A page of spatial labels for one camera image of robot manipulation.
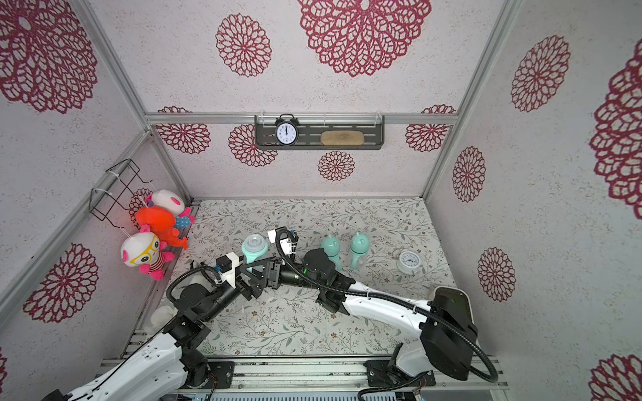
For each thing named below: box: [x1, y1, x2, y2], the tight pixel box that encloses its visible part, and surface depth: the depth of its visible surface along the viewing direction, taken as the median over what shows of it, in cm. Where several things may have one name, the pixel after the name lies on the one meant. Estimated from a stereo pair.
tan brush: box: [320, 130, 366, 147], surface depth 92 cm
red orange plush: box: [135, 206, 189, 251], surface depth 91 cm
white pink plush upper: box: [145, 188, 196, 225], surface depth 97 cm
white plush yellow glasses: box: [120, 223, 175, 281], surface depth 83 cm
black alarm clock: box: [275, 112, 300, 147], surface depth 92 cm
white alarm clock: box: [392, 248, 422, 275], surface depth 97 cm
